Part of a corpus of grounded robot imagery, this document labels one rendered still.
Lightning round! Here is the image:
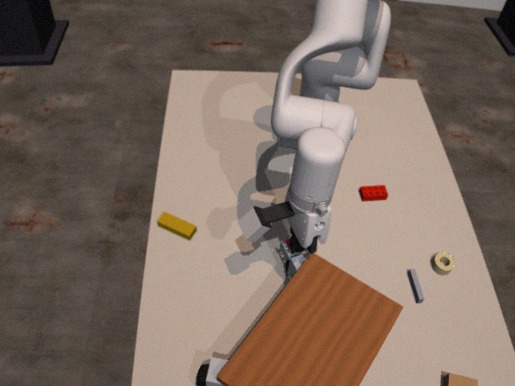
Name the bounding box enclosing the small tan wooden block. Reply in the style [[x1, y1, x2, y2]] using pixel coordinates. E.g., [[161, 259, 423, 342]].
[[443, 373, 478, 386]]

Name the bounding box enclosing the grey rectangular bar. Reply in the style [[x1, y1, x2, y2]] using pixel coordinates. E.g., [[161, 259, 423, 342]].
[[408, 269, 424, 304]]

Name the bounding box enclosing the beige roll of tape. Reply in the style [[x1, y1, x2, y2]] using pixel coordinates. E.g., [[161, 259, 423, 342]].
[[432, 253, 455, 275]]

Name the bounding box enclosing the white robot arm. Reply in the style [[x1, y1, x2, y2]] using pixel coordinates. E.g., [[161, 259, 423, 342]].
[[238, 0, 391, 242]]

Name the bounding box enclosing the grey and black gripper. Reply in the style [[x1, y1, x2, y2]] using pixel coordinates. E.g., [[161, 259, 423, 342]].
[[284, 189, 331, 254]]

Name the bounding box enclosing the red toy brick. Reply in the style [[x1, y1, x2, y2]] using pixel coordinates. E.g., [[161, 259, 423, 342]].
[[359, 185, 388, 201]]

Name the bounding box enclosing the brown wooden dolly with black caster wheels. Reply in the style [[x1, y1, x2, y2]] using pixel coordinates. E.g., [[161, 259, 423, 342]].
[[196, 239, 403, 386]]

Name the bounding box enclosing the yellow rectangular block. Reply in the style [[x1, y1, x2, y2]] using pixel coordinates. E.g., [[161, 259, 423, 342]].
[[157, 212, 197, 240]]

